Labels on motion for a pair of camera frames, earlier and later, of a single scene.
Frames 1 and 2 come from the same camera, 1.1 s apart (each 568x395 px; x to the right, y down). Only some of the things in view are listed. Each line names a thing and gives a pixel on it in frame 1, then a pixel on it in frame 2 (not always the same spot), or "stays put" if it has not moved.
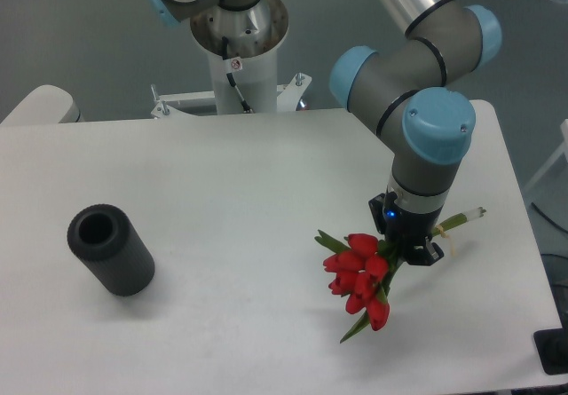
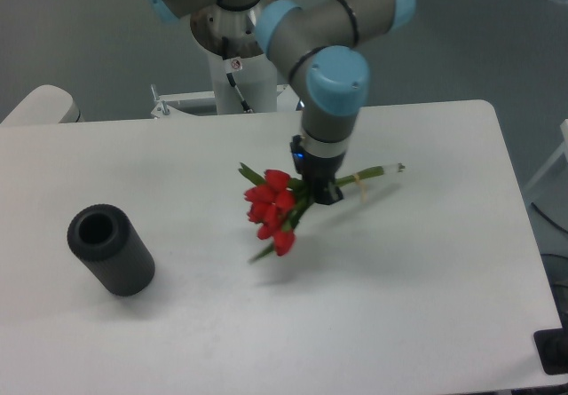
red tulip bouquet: [362, 269] → [276, 201]
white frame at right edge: [562, 148] stays put
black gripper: [407, 230] → [319, 172]
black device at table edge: [552, 347] stays put
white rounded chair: [46, 104] stays put
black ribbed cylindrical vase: [109, 244] stays put
